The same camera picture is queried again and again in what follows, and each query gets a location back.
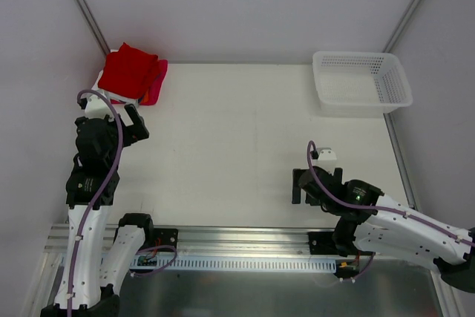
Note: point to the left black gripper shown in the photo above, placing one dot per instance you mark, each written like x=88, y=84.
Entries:
x=121, y=124

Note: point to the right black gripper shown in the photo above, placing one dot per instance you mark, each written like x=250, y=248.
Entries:
x=309, y=186

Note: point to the red t shirt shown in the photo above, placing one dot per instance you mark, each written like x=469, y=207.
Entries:
x=123, y=59

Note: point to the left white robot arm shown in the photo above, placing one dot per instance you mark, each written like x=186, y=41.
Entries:
x=90, y=284

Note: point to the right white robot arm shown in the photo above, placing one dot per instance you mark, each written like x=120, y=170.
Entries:
x=369, y=221

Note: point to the white plastic basket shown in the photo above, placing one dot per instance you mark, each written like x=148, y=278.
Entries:
x=360, y=84

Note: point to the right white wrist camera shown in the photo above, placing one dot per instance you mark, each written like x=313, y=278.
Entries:
x=323, y=155

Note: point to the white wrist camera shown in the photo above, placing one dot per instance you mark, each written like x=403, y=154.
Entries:
x=323, y=155
x=95, y=107

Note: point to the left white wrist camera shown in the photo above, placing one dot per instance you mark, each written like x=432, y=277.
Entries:
x=95, y=107

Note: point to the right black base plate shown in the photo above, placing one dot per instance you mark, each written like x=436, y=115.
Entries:
x=321, y=243

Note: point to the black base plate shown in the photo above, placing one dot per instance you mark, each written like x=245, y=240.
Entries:
x=321, y=243
x=164, y=238

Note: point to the white slotted cable duct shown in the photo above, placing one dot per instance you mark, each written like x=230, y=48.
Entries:
x=234, y=264

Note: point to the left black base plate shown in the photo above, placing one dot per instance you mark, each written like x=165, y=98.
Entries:
x=164, y=238

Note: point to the aluminium mounting rail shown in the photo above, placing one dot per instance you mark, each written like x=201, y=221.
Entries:
x=237, y=242

